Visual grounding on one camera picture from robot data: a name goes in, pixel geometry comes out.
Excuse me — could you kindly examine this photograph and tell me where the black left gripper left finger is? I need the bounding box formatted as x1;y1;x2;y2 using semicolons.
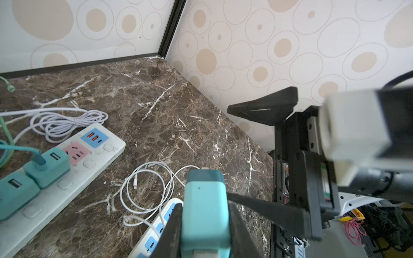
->
150;204;183;258

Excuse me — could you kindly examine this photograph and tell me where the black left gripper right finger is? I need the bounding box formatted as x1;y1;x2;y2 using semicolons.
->
229;203;262;258

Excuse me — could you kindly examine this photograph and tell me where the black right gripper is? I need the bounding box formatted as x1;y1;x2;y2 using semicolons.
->
227;87;339;240

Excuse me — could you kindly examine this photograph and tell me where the blue white power strip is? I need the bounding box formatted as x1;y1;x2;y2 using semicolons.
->
128;198;183;258

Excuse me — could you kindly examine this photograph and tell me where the teal charger plug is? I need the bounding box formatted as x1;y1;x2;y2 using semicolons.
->
1;171;40;221
180;169;231;258
23;147;71;189

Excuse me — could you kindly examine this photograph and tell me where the multicolour white power strip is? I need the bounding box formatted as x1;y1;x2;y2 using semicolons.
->
1;123;126;258

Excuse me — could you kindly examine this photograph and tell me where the green charging cable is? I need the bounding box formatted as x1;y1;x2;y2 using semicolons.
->
0;75;16;168

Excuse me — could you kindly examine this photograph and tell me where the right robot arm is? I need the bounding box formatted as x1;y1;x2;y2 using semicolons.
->
227;72;413;240

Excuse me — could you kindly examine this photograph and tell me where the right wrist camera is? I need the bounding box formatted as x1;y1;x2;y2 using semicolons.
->
318;87;413;186

